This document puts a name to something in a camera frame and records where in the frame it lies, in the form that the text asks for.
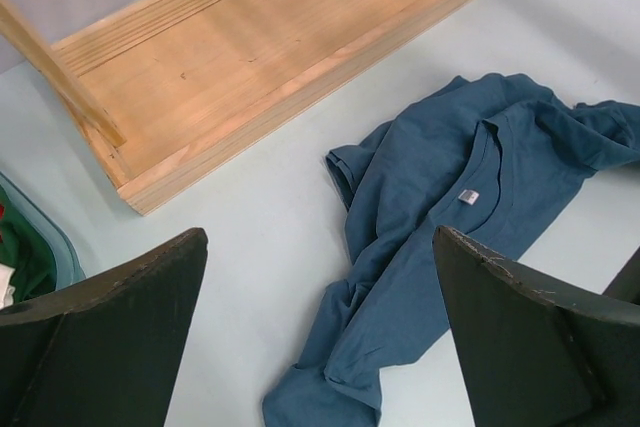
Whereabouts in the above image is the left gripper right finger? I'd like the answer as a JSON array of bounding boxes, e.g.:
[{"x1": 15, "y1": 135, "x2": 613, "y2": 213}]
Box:
[{"x1": 433, "y1": 226, "x2": 639, "y2": 426}]

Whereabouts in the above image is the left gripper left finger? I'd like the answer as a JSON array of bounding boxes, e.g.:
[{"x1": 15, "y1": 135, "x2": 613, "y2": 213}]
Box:
[{"x1": 1, "y1": 228, "x2": 208, "y2": 426}]

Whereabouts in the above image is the blue t-shirt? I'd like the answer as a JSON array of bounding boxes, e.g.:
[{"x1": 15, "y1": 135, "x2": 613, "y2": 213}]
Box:
[{"x1": 262, "y1": 73, "x2": 639, "y2": 426}]

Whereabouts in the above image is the teal laundry basket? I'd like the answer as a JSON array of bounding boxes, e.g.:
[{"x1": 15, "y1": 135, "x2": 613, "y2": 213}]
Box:
[{"x1": 1, "y1": 176, "x2": 85, "y2": 292}]

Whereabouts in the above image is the white garment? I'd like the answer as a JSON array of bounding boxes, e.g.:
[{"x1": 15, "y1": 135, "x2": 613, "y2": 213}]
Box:
[{"x1": 0, "y1": 264, "x2": 15, "y2": 309}]

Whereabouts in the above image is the wooden clothes rack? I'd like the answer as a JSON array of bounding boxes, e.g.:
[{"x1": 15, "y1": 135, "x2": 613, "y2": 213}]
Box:
[{"x1": 1, "y1": 0, "x2": 470, "y2": 215}]

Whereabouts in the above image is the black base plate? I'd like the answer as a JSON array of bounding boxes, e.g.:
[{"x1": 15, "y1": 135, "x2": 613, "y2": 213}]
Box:
[{"x1": 603, "y1": 248, "x2": 640, "y2": 305}]

